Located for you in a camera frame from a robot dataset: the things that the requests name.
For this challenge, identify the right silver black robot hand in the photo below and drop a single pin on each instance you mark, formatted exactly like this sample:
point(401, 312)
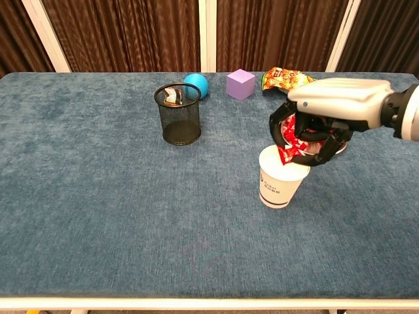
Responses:
point(343, 98)

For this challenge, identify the white paper cup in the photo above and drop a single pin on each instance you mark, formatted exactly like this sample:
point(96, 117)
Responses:
point(278, 193)

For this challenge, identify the round steel plate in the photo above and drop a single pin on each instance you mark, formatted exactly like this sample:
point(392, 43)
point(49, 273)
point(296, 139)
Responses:
point(315, 148)

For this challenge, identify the orange green snack bag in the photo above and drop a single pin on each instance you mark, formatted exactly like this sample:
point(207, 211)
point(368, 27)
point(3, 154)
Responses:
point(278, 78)

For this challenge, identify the brown pleated partition screen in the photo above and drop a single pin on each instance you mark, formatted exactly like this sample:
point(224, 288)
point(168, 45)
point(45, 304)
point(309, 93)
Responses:
point(124, 32)
point(16, 32)
point(386, 32)
point(278, 32)

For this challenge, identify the purple cube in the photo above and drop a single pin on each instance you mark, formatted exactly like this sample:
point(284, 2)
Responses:
point(240, 85)

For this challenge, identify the blue ball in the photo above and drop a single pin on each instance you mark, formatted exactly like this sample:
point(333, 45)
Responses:
point(198, 81)

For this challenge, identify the black mesh pen holder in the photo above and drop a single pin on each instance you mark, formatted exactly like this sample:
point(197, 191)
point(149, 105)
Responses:
point(180, 131)

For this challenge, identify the blue fabric table cover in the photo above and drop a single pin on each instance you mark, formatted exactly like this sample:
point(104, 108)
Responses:
point(98, 196)

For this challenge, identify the white table frame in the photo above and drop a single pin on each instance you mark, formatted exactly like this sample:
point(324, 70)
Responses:
point(196, 303)

